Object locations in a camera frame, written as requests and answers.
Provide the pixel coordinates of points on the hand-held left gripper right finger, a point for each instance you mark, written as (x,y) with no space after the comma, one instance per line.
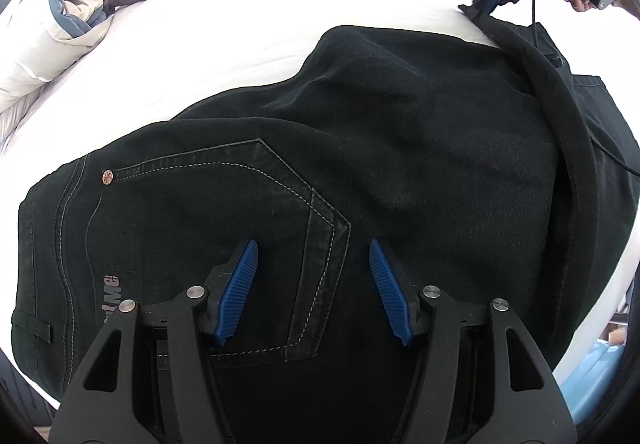
(387,289)

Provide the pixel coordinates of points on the white bed sheet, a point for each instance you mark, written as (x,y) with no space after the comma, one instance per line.
(240,33)

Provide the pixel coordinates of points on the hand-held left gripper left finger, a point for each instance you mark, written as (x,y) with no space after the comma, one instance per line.
(239,289)

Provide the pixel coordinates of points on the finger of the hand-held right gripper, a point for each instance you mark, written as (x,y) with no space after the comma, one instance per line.
(482,3)

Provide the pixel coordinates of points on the black denim pants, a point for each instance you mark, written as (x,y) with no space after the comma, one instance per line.
(320,204)

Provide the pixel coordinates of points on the white and blue duvet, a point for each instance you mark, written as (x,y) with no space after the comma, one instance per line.
(50,33)

